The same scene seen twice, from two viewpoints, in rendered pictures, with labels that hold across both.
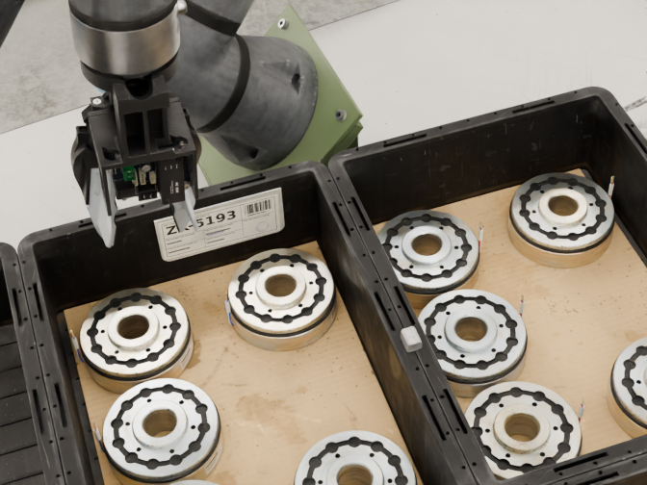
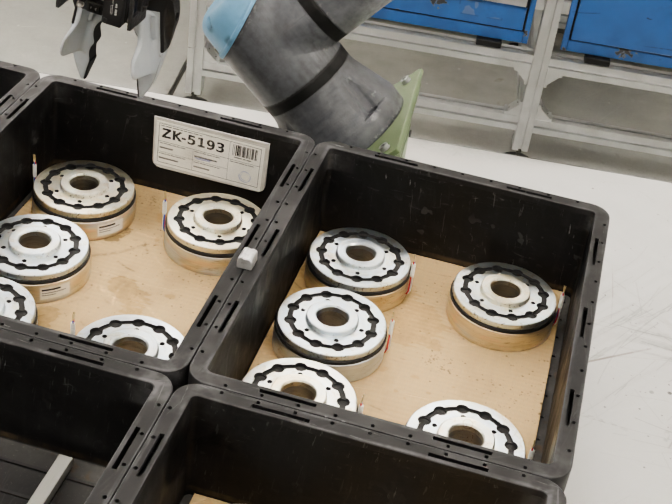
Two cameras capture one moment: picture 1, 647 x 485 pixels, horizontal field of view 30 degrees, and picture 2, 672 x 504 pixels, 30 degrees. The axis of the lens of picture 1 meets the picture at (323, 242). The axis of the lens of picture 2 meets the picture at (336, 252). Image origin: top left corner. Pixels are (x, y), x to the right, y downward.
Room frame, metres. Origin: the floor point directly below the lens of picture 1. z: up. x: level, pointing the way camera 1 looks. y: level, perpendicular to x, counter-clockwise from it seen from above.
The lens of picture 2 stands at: (-0.16, -0.51, 1.57)
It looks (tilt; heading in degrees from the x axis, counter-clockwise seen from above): 35 degrees down; 25
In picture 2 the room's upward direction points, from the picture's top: 9 degrees clockwise
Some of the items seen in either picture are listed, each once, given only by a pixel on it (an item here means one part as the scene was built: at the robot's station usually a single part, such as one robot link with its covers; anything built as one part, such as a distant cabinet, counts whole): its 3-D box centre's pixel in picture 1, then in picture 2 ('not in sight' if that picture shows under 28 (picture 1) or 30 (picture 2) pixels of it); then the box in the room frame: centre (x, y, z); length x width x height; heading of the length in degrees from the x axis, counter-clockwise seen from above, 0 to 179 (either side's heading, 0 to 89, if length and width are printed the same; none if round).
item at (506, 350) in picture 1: (470, 333); (331, 322); (0.66, -0.13, 0.86); 0.10 x 0.10 x 0.01
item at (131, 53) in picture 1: (130, 25); not in sight; (0.69, 0.13, 1.22); 0.08 x 0.08 x 0.05
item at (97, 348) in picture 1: (134, 331); (84, 188); (0.69, 0.18, 0.86); 0.10 x 0.10 x 0.01
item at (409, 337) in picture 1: (411, 339); (247, 258); (0.60, -0.07, 0.94); 0.02 x 0.01 x 0.01; 15
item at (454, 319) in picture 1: (470, 330); (332, 318); (0.66, -0.13, 0.86); 0.05 x 0.05 x 0.01
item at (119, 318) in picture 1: (133, 328); (84, 184); (0.69, 0.18, 0.86); 0.05 x 0.05 x 0.01
